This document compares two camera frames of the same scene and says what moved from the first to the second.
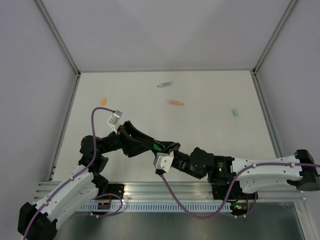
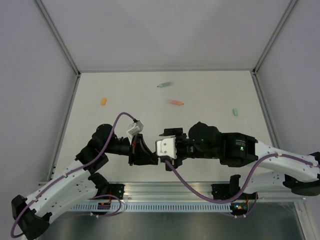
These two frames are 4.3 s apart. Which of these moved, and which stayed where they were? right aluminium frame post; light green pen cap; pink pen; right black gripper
Moved: right black gripper
Stayed: pink pen; right aluminium frame post; light green pen cap
